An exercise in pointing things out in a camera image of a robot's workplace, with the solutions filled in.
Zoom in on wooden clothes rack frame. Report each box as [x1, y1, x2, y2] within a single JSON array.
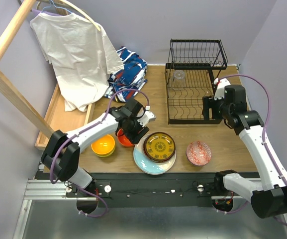
[[0, 0, 56, 147]]

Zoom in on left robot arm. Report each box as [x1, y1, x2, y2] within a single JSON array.
[[40, 99, 156, 197]]

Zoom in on green bowl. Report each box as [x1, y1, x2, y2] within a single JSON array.
[[94, 149, 115, 157]]

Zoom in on orange-red bowl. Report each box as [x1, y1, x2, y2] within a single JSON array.
[[116, 129, 134, 147]]

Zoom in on blue patterned cloth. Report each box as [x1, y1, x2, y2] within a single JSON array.
[[104, 47, 148, 103]]

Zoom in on wooden tray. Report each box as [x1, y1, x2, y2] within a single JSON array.
[[34, 83, 96, 153]]

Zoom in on black wire dish rack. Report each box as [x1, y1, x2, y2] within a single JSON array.
[[165, 39, 228, 124]]

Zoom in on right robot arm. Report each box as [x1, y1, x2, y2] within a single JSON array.
[[203, 82, 287, 219]]

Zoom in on yellow patterned dark-rimmed plate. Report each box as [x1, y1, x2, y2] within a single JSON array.
[[143, 132, 176, 163]]

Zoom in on aluminium rail frame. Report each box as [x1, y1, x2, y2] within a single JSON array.
[[14, 173, 287, 239]]

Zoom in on white and blue plate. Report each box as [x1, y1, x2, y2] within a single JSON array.
[[133, 135, 176, 175]]

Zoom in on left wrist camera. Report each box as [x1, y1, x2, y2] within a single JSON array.
[[138, 111, 156, 127]]

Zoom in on white t-shirt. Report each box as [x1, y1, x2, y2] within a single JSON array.
[[30, 13, 124, 112]]

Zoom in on clear faceted drinking glass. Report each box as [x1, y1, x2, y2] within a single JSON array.
[[171, 70, 186, 90]]

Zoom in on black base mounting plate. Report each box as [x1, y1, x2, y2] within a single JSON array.
[[65, 171, 243, 209]]

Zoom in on red patterned bowl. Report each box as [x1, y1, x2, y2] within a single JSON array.
[[186, 141, 212, 166]]

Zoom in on yellow bowl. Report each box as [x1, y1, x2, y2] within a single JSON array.
[[91, 134, 115, 154]]

